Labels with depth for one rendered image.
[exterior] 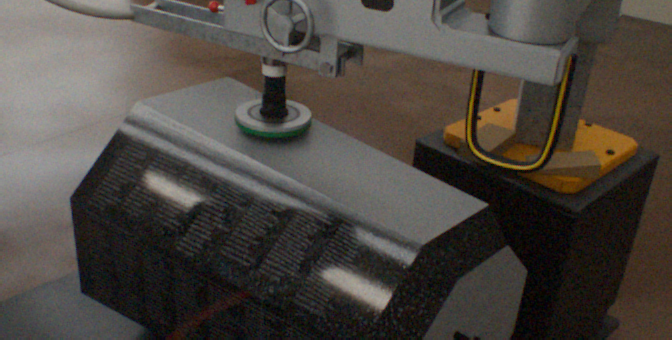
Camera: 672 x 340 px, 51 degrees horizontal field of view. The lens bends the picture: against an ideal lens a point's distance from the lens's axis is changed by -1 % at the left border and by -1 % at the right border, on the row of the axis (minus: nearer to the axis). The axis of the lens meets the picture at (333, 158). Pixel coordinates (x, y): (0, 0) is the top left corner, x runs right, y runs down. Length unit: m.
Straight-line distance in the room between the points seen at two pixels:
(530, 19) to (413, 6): 0.26
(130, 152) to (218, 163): 0.33
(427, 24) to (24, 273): 1.99
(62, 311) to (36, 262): 0.37
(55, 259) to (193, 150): 1.23
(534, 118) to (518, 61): 0.75
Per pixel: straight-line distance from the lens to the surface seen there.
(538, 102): 2.31
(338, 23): 1.73
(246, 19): 1.85
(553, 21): 1.59
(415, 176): 1.86
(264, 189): 1.82
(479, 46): 1.61
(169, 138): 2.09
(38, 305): 2.85
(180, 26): 2.05
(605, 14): 2.20
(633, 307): 3.13
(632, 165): 2.49
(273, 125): 1.94
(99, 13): 2.11
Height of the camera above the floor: 1.73
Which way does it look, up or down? 27 degrees down
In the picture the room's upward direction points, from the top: 4 degrees clockwise
